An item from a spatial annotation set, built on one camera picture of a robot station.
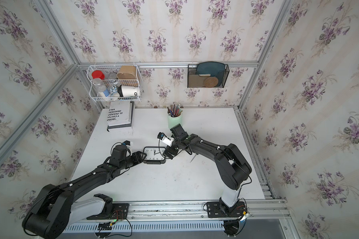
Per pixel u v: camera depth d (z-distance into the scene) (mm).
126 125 1043
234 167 465
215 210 726
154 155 902
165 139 774
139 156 785
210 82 978
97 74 925
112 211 709
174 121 1039
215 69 936
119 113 1061
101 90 905
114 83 936
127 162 734
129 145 813
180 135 701
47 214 400
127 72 886
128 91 930
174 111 1008
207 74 939
